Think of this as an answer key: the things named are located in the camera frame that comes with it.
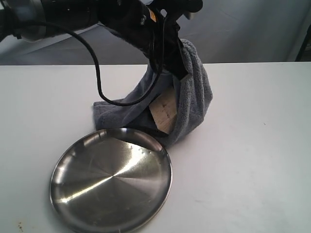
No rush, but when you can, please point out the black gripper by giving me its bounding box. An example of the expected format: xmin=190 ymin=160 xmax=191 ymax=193
xmin=98 ymin=0 xmax=189 ymax=80

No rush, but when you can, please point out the wooden cube block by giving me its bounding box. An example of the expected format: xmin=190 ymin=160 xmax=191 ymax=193
xmin=149 ymin=87 xmax=177 ymax=134

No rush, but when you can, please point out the grey terry towel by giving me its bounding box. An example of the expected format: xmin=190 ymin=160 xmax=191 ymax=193
xmin=93 ymin=39 xmax=213 ymax=147

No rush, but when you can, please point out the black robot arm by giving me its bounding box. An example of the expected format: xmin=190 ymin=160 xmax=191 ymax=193
xmin=0 ymin=0 xmax=203 ymax=79

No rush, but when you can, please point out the grey fabric backdrop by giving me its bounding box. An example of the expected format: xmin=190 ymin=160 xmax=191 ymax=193
xmin=0 ymin=0 xmax=311 ymax=65

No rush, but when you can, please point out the dark stand at right edge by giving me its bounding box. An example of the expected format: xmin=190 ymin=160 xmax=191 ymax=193
xmin=295 ymin=27 xmax=311 ymax=62

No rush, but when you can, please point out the round stainless steel plate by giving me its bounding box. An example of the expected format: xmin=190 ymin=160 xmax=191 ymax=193
xmin=50 ymin=128 xmax=173 ymax=233

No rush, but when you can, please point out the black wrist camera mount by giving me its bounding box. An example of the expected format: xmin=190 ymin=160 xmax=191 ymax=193
xmin=147 ymin=0 xmax=203 ymax=20

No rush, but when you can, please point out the black cable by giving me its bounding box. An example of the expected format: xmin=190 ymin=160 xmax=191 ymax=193
xmin=14 ymin=20 xmax=171 ymax=107

